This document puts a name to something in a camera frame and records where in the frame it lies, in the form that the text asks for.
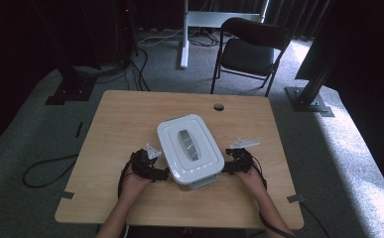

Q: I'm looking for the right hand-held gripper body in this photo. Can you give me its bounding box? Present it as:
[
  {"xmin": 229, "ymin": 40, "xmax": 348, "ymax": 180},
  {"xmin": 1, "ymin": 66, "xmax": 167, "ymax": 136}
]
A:
[{"xmin": 229, "ymin": 138, "xmax": 261, "ymax": 175}]

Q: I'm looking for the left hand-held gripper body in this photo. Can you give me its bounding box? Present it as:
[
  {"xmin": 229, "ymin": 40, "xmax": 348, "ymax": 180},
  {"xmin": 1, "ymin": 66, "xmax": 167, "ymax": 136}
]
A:
[{"xmin": 131, "ymin": 142, "xmax": 162, "ymax": 180}]

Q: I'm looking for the white box lid grey handle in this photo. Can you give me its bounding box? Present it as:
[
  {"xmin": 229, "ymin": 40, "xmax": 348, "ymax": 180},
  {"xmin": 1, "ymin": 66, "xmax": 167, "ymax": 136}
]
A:
[{"xmin": 156, "ymin": 114, "xmax": 226, "ymax": 185}]

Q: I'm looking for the clear grey storage box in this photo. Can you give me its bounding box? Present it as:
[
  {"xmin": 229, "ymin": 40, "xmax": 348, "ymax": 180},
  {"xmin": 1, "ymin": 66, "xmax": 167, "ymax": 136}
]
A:
[{"xmin": 179, "ymin": 175, "xmax": 219, "ymax": 191}]

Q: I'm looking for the person's right hand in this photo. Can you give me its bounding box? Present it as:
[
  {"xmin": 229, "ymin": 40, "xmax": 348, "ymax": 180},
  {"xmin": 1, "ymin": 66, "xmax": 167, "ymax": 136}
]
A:
[{"xmin": 236, "ymin": 166, "xmax": 269, "ymax": 199}]

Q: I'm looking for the person's left hand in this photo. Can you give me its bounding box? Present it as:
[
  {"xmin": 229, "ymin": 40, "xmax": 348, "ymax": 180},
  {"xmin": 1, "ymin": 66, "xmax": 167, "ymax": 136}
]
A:
[{"xmin": 117, "ymin": 165, "xmax": 153, "ymax": 203}]

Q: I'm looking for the black metal stand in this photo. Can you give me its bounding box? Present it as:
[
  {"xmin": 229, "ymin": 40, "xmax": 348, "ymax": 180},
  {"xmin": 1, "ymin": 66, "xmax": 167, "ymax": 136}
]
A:
[
  {"xmin": 30, "ymin": 0, "xmax": 98, "ymax": 106},
  {"xmin": 284, "ymin": 19, "xmax": 359, "ymax": 118}
]

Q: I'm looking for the black folding chair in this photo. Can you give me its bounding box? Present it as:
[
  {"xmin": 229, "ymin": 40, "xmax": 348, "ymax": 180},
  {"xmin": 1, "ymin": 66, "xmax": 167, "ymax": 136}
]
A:
[{"xmin": 209, "ymin": 17, "xmax": 292, "ymax": 98}]

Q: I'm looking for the dark equipment rack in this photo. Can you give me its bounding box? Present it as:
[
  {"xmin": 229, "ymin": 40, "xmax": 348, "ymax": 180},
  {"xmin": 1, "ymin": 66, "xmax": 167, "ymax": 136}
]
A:
[{"xmin": 79, "ymin": 0, "xmax": 140, "ymax": 69}]

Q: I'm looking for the dark curtain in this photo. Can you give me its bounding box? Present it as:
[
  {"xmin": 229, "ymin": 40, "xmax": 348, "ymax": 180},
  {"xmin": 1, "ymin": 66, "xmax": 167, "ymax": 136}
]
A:
[{"xmin": 136, "ymin": 0, "xmax": 333, "ymax": 42}]

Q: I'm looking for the left hand-held gripper cable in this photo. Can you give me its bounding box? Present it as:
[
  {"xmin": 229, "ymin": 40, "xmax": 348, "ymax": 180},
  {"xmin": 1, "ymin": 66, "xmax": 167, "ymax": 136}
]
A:
[{"xmin": 117, "ymin": 152, "xmax": 138, "ymax": 200}]

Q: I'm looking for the hand-held gripper cable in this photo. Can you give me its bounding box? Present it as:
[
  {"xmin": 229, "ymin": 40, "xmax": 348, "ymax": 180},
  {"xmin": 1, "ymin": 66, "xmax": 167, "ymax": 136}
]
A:
[
  {"xmin": 117, "ymin": 152, "xmax": 138, "ymax": 200},
  {"xmin": 250, "ymin": 155, "xmax": 297, "ymax": 238}
]

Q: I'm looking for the right hand-held gripper cable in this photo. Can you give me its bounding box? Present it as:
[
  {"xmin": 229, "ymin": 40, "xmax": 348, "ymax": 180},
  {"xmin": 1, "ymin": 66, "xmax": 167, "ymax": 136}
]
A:
[{"xmin": 250, "ymin": 155, "xmax": 297, "ymax": 238}]

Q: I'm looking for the thin black floor cable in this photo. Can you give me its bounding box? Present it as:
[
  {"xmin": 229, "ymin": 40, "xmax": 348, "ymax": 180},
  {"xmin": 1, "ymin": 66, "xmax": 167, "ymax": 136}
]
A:
[{"xmin": 300, "ymin": 201, "xmax": 331, "ymax": 238}]

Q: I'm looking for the bundle of black floor cables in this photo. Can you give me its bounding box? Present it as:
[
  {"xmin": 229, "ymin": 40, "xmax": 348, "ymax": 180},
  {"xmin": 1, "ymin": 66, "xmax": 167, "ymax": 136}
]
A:
[{"xmin": 73, "ymin": 48, "xmax": 151, "ymax": 92}]

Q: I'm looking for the black looped floor cable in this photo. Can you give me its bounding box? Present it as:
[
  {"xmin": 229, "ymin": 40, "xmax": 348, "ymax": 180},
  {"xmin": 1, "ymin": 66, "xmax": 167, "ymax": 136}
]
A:
[{"xmin": 22, "ymin": 153, "xmax": 80, "ymax": 189}]

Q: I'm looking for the white desk frame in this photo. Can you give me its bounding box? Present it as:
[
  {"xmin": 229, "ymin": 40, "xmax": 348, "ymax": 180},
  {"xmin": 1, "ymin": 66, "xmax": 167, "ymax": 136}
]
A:
[{"xmin": 180, "ymin": 0, "xmax": 270, "ymax": 69}]

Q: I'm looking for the white floor cable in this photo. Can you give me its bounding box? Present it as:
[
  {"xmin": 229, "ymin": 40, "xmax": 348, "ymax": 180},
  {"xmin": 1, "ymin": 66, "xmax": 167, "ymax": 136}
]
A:
[{"xmin": 137, "ymin": 27, "xmax": 186, "ymax": 48}]

